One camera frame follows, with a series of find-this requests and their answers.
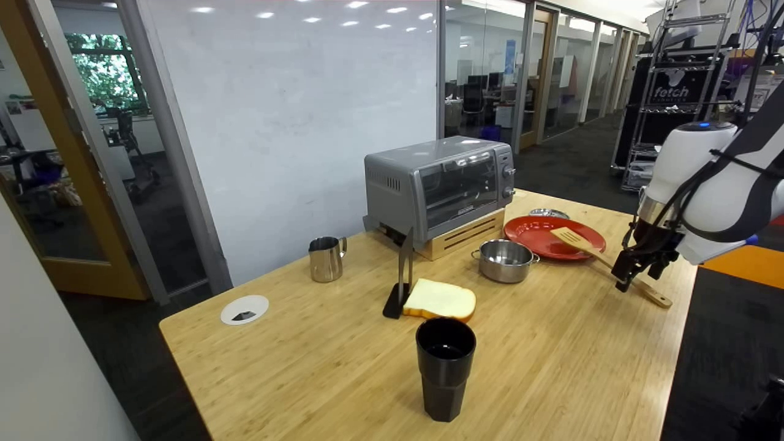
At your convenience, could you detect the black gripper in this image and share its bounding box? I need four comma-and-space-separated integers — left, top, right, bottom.
609, 218, 683, 293

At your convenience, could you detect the wooden spatula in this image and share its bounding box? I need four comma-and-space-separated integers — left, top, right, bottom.
548, 226, 674, 310

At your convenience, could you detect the slice of white bread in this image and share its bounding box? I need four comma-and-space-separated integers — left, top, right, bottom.
402, 276, 478, 323

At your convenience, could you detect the red plate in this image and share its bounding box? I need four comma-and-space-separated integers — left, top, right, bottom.
503, 212, 609, 264

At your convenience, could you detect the small steel lid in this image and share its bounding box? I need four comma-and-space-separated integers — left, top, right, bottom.
527, 205, 573, 223

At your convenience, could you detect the orange floor mat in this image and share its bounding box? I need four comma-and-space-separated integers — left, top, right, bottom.
698, 243, 784, 293

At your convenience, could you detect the small steel pot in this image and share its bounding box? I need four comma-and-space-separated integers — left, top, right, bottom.
471, 237, 541, 286

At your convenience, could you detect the wooden slatted trivet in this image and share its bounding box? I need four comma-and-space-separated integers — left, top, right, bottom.
424, 207, 506, 261

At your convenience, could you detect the black plastic tumbler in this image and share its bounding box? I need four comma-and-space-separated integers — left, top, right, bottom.
415, 315, 478, 424

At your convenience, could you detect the silver toaster oven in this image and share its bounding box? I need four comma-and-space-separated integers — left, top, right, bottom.
363, 135, 520, 251

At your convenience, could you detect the steel milk jug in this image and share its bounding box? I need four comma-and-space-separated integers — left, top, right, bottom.
306, 236, 351, 285

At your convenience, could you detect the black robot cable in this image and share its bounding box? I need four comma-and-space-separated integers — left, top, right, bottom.
644, 0, 784, 248

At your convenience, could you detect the grey partition post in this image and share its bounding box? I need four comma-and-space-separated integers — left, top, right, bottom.
433, 0, 451, 142

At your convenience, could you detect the white table cable grommet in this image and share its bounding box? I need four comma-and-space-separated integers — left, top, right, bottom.
217, 292, 272, 327

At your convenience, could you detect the glass door wooden frame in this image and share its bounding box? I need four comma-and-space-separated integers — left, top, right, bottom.
0, 0, 232, 303

